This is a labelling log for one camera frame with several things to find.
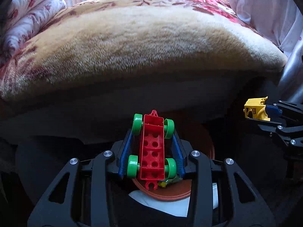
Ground yellow toy truck cab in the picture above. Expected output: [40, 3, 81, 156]
[243, 97, 271, 121]

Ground red toy car chassis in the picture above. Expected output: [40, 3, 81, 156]
[127, 110, 177, 191]

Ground red round trash bin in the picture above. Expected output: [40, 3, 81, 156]
[133, 142, 215, 201]

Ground white trash bin liner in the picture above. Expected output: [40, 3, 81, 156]
[128, 182, 219, 217]

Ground sheer white curtain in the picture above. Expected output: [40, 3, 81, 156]
[228, 0, 302, 56]

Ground floral plush bed blanket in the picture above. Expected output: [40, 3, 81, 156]
[1, 0, 288, 102]

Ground folded pink floral quilt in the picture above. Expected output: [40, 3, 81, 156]
[1, 0, 66, 65]

